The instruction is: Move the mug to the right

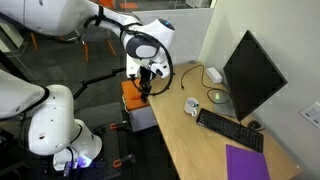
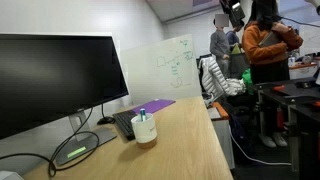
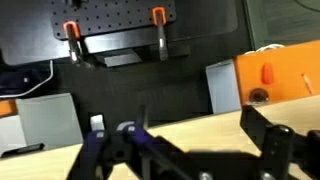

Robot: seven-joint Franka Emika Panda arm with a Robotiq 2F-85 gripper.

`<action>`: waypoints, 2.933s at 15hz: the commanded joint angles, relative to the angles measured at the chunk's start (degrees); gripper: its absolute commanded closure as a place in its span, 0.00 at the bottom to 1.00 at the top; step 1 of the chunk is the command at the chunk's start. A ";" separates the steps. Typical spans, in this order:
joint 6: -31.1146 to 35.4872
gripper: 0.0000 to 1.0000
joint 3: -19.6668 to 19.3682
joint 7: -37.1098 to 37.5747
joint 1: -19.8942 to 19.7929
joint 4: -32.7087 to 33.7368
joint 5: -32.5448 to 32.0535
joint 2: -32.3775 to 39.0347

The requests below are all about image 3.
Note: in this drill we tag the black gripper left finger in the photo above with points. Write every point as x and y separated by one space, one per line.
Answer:
148 157

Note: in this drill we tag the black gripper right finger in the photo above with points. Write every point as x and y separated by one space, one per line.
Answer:
280 146

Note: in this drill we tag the grey box under bench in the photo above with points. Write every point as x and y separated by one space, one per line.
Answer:
223 87

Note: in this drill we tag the grey cabinet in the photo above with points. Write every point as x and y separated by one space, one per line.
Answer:
50 120

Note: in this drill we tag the black perforated mounting board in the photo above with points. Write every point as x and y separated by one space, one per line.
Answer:
87 18

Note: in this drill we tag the orange workbench frame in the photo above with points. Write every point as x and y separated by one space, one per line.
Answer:
281 74

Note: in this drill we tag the right orange handled clamp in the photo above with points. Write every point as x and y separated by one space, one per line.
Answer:
159 20

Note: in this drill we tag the orange handled clamp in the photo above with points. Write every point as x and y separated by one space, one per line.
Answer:
159 20
73 36

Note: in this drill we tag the left orange handled clamp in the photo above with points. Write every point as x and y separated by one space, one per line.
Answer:
73 36

